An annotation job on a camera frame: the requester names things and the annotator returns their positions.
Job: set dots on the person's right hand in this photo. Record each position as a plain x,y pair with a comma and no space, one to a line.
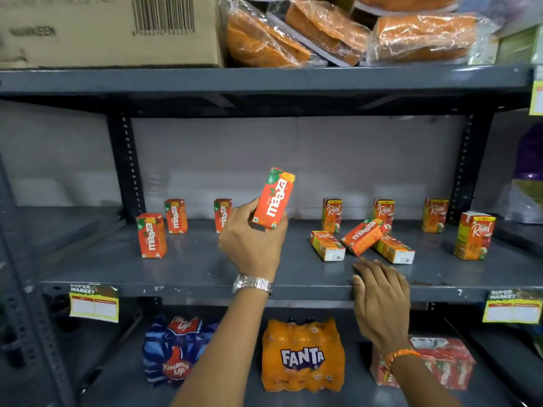
381,309

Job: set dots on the person's left hand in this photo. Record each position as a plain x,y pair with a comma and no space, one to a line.
248,250

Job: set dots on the person's right little finger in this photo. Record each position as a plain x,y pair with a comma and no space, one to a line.
403,286

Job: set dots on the person's left thumb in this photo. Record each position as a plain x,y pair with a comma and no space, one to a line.
281,225

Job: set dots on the person's right middle finger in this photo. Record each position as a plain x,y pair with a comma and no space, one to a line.
379,271

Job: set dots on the person's right thumb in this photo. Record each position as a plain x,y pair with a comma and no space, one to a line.
358,288

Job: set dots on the red mango juice carton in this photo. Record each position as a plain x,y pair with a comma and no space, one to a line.
176,216
275,199
151,236
222,214
362,237

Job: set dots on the person's left forearm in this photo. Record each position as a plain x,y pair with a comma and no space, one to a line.
225,356

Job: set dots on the person's right forearm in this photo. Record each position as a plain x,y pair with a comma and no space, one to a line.
420,385

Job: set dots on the orange yellow-top juice carton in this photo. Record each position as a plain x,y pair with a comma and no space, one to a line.
331,216
435,216
327,246
384,212
474,237
396,251

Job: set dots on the silver metal wristwatch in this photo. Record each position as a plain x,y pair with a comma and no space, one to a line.
254,283

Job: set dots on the red wrapped drink pack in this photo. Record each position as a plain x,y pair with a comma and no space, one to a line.
445,362

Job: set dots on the orange soda bottle pack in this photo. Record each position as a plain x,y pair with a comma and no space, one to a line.
302,356

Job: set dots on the yellow green shelf price tag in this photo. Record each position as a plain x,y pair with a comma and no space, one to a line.
537,95
94,303
513,307

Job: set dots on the grey metal shelf rack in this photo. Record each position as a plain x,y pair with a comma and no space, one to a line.
254,80

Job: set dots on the blue cola bottle pack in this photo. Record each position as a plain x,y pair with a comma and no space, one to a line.
176,351

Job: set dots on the purple white plastic bag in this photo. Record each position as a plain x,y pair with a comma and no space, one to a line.
528,177

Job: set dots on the orange snack packet clear wrap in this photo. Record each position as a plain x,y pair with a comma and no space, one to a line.
424,35
326,27
258,42
407,2

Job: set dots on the pale green box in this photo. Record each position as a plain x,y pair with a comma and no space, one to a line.
519,46

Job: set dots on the brown cardboard box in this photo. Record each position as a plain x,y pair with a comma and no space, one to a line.
85,33

